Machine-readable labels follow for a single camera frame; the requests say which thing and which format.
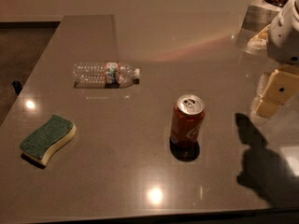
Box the dark object at table edge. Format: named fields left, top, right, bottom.
left=12, top=80, right=22, bottom=95

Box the red coke can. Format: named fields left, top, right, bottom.
left=170, top=94, right=206, bottom=149

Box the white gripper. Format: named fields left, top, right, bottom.
left=252, top=0, right=299, bottom=118

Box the metal snack dispenser box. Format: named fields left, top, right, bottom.
left=236, top=0, right=288, bottom=53

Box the green yellow sponge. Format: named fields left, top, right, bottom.
left=20, top=115, right=77, bottom=166

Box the clear plastic water bottle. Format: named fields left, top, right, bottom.
left=73, top=62, right=140, bottom=89

